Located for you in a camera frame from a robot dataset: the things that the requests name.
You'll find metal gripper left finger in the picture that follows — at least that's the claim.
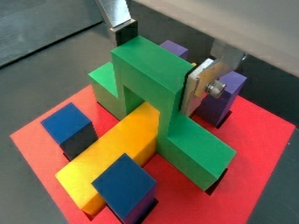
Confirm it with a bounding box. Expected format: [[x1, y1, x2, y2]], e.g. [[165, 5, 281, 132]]
[[94, 0, 137, 46]]

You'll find yellow long bar block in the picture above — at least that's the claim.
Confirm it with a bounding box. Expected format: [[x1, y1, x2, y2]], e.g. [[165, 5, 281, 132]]
[[53, 61, 197, 217]]

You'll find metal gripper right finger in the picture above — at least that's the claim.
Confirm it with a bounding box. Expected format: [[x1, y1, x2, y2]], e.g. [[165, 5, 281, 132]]
[[178, 39, 247, 116]]

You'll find purple block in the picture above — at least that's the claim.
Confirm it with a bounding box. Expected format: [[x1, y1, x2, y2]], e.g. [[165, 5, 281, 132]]
[[194, 72, 247, 128], [160, 40, 188, 60]]

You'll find blue block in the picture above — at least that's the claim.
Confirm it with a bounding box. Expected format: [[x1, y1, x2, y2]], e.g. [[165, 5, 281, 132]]
[[92, 153, 156, 224], [41, 103, 98, 160]]

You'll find left blue block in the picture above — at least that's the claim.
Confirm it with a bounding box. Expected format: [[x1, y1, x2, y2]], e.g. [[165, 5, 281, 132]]
[[92, 153, 156, 224]]

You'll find right purple block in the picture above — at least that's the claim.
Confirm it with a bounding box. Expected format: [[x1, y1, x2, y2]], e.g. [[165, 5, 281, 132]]
[[160, 40, 188, 60]]

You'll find left purple block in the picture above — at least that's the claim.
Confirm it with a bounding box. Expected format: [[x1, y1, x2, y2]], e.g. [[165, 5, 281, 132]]
[[194, 72, 247, 128]]

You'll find red base board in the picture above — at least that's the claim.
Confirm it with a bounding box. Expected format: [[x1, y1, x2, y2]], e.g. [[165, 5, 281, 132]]
[[9, 84, 296, 224]]

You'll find green bridge-shaped block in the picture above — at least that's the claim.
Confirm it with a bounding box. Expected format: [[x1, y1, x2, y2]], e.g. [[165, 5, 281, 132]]
[[88, 36, 236, 190]]

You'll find right blue block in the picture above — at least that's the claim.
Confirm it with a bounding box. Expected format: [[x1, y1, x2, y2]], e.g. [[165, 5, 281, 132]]
[[41, 103, 98, 160]]

